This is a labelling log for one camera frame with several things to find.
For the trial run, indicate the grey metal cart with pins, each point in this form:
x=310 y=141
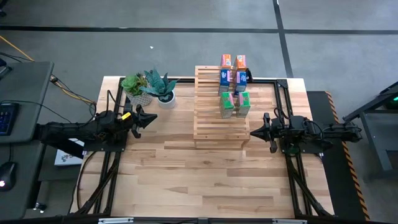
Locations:
x=377 y=146

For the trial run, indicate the succulent in patterned pot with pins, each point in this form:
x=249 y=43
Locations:
x=133 y=85

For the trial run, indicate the orange Mini Wheats cereal box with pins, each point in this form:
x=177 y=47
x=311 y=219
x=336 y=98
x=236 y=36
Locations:
x=239 y=62
x=226 y=60

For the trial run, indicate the black clamp bracket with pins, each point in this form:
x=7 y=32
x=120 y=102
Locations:
x=249 y=75

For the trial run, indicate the yellow tape tag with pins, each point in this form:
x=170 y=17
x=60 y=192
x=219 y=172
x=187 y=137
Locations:
x=126 y=116

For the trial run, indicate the black backlit keyboard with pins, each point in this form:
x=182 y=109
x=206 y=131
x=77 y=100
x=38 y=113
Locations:
x=7 y=119

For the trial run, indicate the green Apple Jacks cereal box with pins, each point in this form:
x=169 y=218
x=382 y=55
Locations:
x=227 y=104
x=243 y=104

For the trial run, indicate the black mat with hazard stripe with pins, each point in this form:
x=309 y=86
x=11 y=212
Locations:
x=335 y=186

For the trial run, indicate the white printed box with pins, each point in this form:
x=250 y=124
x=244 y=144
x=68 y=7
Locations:
x=66 y=157

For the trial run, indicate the wooden slatted shelf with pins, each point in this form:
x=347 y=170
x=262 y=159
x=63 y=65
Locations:
x=217 y=130

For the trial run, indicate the silver metal bracket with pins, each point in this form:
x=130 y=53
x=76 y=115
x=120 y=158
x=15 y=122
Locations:
x=115 y=221
x=289 y=221

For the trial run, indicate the grey side desk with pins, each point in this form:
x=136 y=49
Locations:
x=21 y=199
x=31 y=93

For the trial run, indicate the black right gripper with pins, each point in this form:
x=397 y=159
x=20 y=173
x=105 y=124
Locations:
x=281 y=132

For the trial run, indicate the blue Frosted Flakes cereal box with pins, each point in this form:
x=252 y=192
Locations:
x=241 y=81
x=224 y=77

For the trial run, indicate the snake plant in white pot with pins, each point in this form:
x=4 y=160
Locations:
x=160 y=85

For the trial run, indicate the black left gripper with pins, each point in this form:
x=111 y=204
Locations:
x=129 y=124

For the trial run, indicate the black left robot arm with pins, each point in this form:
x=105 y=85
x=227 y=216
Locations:
x=68 y=132

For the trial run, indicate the black aluminium table frame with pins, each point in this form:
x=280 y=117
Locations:
x=116 y=93

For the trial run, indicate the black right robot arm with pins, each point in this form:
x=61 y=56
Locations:
x=339 y=132

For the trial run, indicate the black computer mouse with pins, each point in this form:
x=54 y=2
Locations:
x=7 y=174

